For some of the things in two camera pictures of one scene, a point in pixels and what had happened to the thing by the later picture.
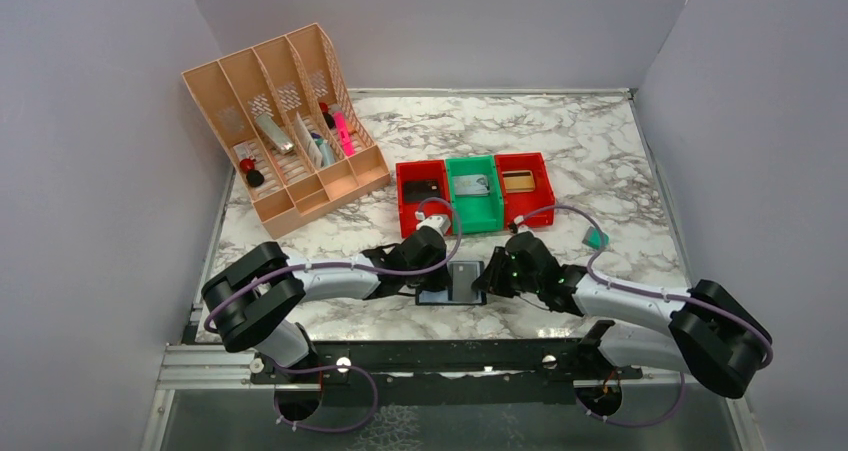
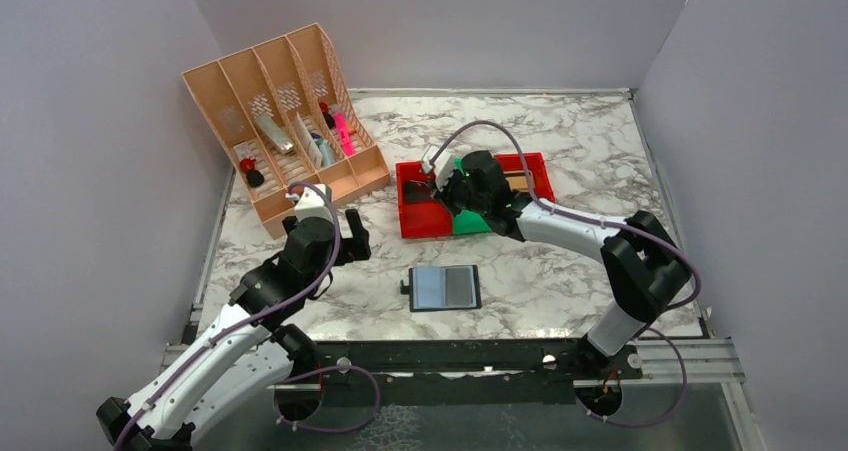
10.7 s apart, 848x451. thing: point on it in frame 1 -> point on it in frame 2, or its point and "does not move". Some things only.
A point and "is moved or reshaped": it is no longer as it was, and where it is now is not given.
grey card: (461, 275) is moved or reshaped
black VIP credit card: (416, 191) does not move
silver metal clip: (270, 128) does not move
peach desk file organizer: (295, 120) does not move
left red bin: (423, 186) does not move
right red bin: (526, 185) does not move
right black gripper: (491, 280) -> (455, 175)
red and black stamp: (254, 176) does not move
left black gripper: (439, 282) -> (356, 247)
